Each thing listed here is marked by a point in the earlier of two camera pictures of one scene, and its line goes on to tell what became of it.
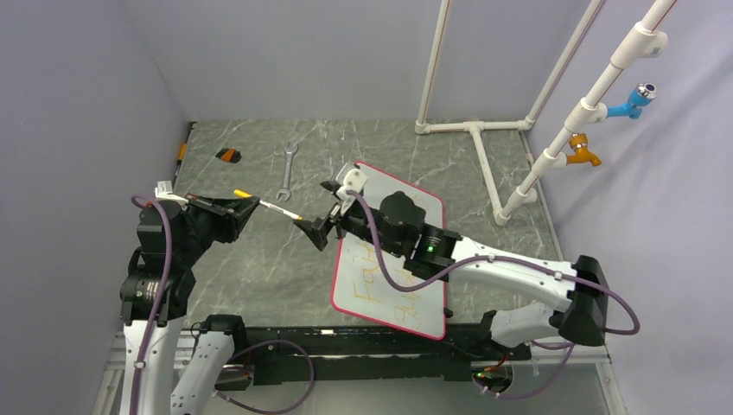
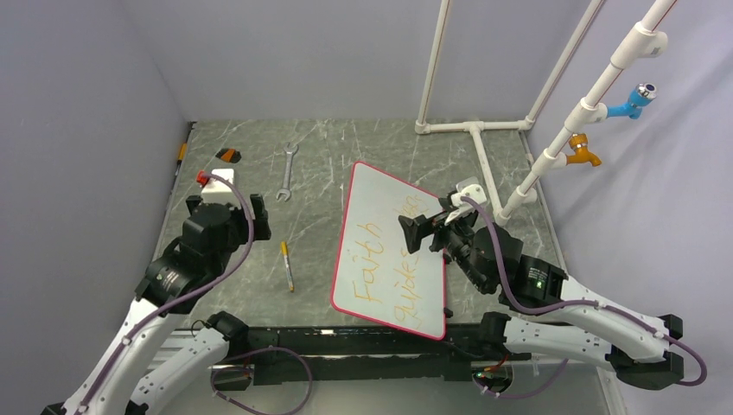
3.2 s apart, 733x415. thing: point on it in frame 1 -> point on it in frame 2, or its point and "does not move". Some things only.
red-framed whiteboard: (361, 285) does not move
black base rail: (322, 354) does not move
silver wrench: (290, 150) does not move
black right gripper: (317, 231) -> (421, 226)
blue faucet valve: (641, 95) does not move
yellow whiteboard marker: (245, 194) -> (283, 245)
